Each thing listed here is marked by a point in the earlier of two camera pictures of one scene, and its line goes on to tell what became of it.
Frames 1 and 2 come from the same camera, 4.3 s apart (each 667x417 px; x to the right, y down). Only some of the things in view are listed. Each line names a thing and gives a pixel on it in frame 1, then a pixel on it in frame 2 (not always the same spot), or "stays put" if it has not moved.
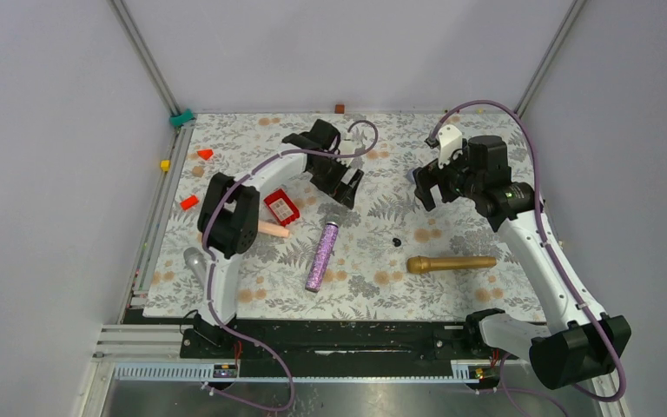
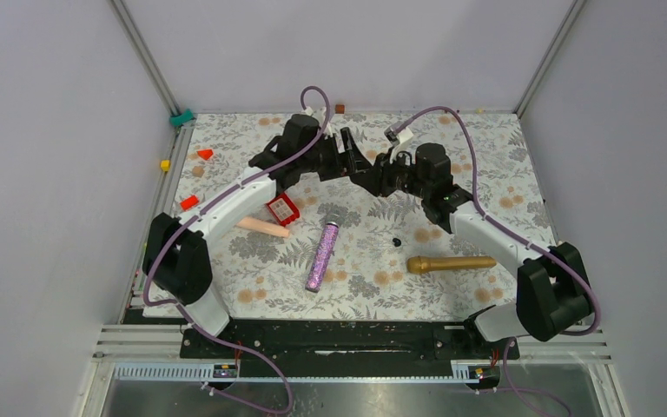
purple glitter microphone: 322,256 stays put
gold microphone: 420,264 stays put
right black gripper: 431,175 to 384,168
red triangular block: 205,153 stays put
